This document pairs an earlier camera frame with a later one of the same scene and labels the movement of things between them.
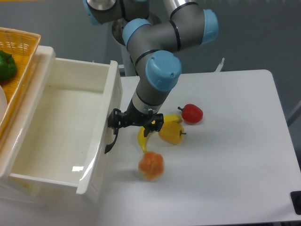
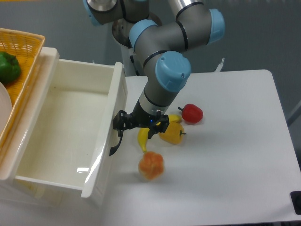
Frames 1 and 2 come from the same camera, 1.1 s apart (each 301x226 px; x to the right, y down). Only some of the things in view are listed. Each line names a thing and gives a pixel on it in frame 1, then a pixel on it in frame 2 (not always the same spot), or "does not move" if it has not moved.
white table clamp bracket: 219,67 does not move
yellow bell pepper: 171,132 does not move
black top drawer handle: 109,146 to 113,149
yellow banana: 142,139 does not move
